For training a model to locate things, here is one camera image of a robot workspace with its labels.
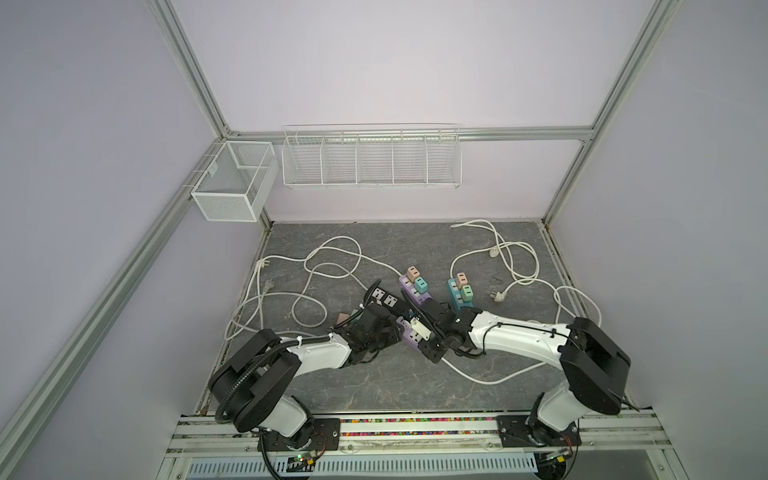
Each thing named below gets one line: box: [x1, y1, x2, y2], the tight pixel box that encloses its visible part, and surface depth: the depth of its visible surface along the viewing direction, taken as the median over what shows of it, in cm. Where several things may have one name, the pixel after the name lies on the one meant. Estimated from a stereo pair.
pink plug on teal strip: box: [456, 272, 468, 289], surface depth 98 cm
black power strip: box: [368, 286, 404, 310], surface depth 98 cm
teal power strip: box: [448, 278, 474, 311], surface depth 98 cm
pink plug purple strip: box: [406, 266, 421, 283], surface depth 98 cm
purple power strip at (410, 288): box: [399, 274, 433, 304], surface depth 100 cm
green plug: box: [462, 284, 474, 303], surface depth 95 cm
